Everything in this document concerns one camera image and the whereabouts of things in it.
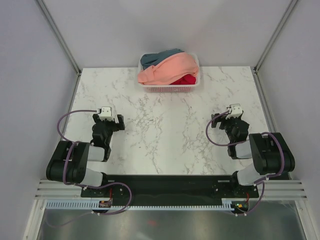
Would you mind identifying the white plastic laundry basket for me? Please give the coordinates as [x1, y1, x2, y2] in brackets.
[137, 53, 201, 93]

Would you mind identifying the salmon pink t shirt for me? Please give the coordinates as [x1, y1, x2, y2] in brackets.
[137, 52, 199, 85]

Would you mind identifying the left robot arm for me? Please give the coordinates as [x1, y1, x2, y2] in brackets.
[46, 113, 125, 197]

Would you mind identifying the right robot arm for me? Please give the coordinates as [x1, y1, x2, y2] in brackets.
[205, 112, 295, 197]

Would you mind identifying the red t shirt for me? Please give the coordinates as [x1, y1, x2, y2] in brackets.
[171, 74, 197, 85]

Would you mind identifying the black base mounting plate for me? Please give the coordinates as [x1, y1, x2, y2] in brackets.
[81, 174, 259, 205]

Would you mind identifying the grey blue t shirt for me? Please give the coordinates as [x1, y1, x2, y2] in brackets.
[140, 48, 184, 70]

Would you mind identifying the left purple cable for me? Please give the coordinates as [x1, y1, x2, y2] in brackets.
[56, 109, 133, 227]

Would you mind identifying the purple cable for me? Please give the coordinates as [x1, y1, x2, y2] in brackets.
[205, 111, 286, 217]
[56, 109, 133, 227]

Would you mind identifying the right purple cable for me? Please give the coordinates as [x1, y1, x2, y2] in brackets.
[205, 111, 286, 217]

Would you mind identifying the white slotted cable duct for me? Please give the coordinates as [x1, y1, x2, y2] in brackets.
[45, 199, 234, 211]

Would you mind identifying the left aluminium frame post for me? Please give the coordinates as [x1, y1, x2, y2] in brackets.
[35, 0, 82, 76]

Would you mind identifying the aluminium frame post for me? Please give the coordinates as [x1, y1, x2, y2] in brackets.
[35, 0, 82, 76]
[252, 0, 300, 74]

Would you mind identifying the right aluminium frame post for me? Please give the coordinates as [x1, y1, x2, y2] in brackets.
[252, 0, 300, 74]

